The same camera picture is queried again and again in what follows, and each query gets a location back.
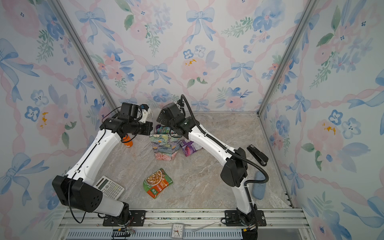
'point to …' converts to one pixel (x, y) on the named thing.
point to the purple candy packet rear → (189, 147)
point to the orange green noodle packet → (156, 182)
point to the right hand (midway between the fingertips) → (164, 116)
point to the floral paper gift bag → (165, 147)
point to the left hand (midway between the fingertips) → (152, 126)
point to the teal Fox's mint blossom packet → (160, 130)
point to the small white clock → (177, 231)
